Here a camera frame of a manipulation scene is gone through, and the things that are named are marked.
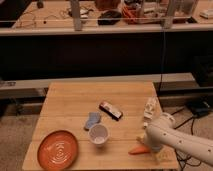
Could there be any orange tool on bench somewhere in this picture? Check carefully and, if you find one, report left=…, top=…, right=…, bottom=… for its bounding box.
left=122, top=6, right=138, bottom=24

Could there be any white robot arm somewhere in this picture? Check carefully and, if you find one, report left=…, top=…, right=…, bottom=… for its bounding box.
left=137, top=112, right=213, bottom=167

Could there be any blue cloth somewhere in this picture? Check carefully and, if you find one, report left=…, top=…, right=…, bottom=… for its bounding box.
left=84, top=112, right=101, bottom=131

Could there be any metal post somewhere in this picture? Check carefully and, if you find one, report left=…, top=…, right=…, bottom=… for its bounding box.
left=70, top=0, right=82, bottom=31
left=162, top=0, right=176, bottom=29

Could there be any black floor cable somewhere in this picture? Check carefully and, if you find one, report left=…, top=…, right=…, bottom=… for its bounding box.
left=172, top=106, right=213, bottom=171

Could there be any black power box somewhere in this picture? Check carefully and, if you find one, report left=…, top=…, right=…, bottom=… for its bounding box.
left=186, top=100, right=212, bottom=118

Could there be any white paper cup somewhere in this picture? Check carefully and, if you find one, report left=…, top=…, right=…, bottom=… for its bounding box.
left=88, top=124, right=109, bottom=147

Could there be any orange plate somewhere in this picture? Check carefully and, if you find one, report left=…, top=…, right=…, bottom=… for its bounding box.
left=37, top=130, right=78, bottom=171

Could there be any orange pepper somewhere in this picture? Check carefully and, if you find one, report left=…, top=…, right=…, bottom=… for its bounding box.
left=128, top=146, right=150, bottom=155

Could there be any right metal post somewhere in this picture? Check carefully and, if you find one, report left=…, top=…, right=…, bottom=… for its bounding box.
left=162, top=0, right=176, bottom=29

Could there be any white tube bottle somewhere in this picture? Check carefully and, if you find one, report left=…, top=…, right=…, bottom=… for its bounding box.
left=143, top=97, right=157, bottom=128

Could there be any left metal post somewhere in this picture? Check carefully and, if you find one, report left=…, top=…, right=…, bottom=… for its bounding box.
left=70, top=0, right=82, bottom=31

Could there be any black bag on bench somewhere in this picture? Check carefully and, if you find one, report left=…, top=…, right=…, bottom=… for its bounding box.
left=97, top=10, right=121, bottom=25

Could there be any black hanging cable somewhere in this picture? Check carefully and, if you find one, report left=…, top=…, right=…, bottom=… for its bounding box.
left=157, top=26, right=167, bottom=94

